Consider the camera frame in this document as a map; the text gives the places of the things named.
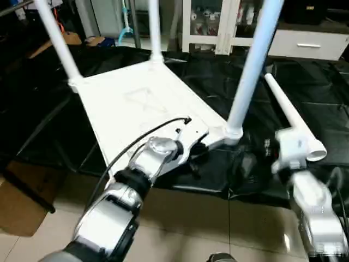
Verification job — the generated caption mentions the black thin rod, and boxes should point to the black thin rod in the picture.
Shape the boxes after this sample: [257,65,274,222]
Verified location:
[0,0,34,18]

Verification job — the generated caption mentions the white glass-door cabinet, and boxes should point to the white glass-door cabinet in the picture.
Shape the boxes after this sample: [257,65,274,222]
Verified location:
[180,0,287,55]

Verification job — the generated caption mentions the white plastic table top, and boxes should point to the white plastic table top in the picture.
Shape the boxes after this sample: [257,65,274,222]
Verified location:
[68,57,243,187]

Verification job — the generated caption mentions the red cables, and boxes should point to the red cables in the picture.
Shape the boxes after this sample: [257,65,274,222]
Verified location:
[52,5,67,34]

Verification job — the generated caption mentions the dark metal stand pole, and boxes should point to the dark metal stand pole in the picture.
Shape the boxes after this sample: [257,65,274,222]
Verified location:
[131,0,142,50]

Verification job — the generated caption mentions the white drawer unit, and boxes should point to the white drawer unit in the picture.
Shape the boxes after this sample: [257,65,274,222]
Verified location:
[267,27,349,62]

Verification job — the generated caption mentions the blue box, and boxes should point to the blue box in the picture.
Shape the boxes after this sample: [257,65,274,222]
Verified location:
[97,36,117,47]

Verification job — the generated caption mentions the black mat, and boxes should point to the black mat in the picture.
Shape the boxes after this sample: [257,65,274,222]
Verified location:
[0,38,349,211]

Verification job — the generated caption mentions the teal and white pole tool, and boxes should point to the teal and white pole tool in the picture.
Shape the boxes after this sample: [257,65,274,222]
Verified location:
[117,0,135,45]

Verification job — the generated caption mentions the brown cardboard box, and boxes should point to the brown cardboard box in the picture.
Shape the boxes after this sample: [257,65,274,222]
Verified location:
[0,161,58,236]

